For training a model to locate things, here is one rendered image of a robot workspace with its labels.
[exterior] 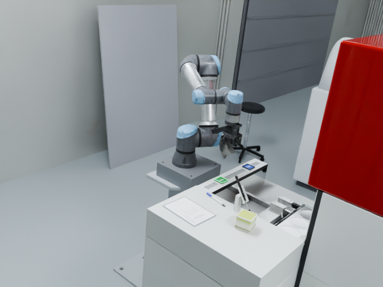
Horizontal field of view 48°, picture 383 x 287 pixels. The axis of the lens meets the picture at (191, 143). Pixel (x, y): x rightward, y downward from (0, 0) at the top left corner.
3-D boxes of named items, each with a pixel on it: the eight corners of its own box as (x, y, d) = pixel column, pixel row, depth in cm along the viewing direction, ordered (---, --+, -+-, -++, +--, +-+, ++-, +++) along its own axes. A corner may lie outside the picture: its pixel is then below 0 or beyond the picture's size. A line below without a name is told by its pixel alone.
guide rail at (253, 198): (326, 235, 216) (327, 230, 215) (324, 236, 215) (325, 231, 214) (245, 195, 245) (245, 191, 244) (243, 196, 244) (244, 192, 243)
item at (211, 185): (264, 184, 261) (268, 163, 255) (207, 216, 221) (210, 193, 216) (251, 178, 266) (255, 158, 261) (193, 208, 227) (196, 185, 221)
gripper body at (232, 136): (232, 148, 214) (235, 126, 209) (218, 142, 219) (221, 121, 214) (240, 144, 219) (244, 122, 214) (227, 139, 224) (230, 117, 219)
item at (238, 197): (247, 213, 201) (251, 188, 195) (242, 216, 198) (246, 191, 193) (236, 208, 204) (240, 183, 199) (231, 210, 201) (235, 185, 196)
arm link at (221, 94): (211, 86, 221) (218, 92, 211) (231, 86, 224) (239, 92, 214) (210, 100, 224) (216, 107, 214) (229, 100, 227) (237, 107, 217)
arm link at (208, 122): (193, 147, 257) (191, 56, 254) (217, 146, 261) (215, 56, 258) (199, 148, 246) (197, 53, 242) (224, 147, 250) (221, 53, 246)
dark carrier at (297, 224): (368, 236, 206) (368, 235, 206) (338, 267, 181) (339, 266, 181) (304, 206, 226) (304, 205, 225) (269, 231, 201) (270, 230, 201)
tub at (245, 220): (255, 226, 191) (258, 213, 188) (249, 234, 185) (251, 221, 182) (240, 220, 194) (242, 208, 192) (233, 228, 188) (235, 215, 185)
